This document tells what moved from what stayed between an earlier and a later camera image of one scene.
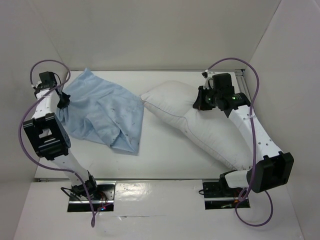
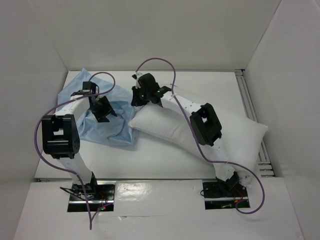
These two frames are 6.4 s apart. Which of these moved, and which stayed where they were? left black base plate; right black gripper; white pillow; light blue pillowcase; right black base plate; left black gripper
Moved: white pillow; light blue pillowcase; left black gripper; right black gripper
Stayed: left black base plate; right black base plate
